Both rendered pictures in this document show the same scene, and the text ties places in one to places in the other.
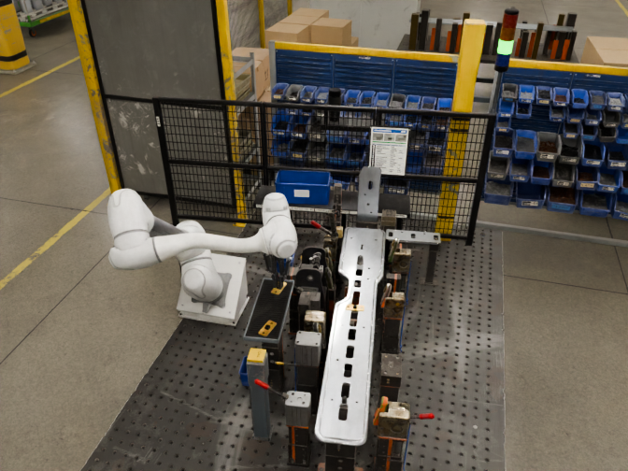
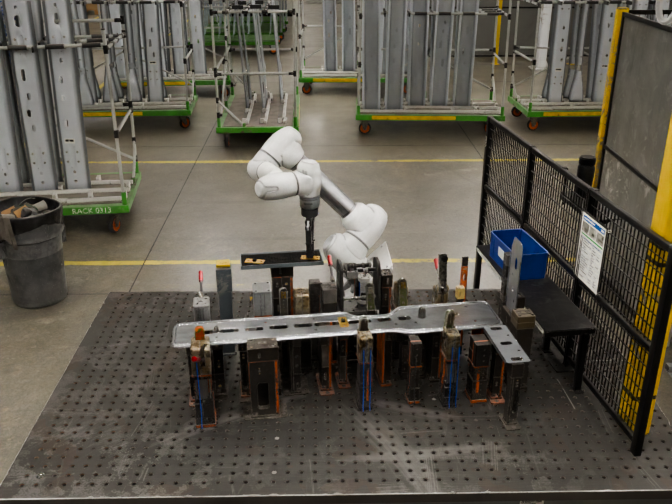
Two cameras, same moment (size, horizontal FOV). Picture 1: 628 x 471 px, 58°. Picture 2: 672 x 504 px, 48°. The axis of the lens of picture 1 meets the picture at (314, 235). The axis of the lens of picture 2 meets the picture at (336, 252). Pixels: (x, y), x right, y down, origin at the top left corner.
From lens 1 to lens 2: 308 cm
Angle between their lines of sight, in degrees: 64
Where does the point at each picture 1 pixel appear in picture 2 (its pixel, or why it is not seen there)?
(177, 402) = (247, 309)
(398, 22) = not seen: outside the picture
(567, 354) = not seen: outside the picture
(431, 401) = (299, 439)
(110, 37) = (623, 84)
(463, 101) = (659, 216)
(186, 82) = (649, 151)
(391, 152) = (591, 255)
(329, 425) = (188, 328)
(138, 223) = (270, 149)
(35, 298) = (414, 279)
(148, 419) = not seen: hidden behind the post
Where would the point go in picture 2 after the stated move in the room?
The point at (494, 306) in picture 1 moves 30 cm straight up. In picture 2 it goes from (497, 483) to (505, 414)
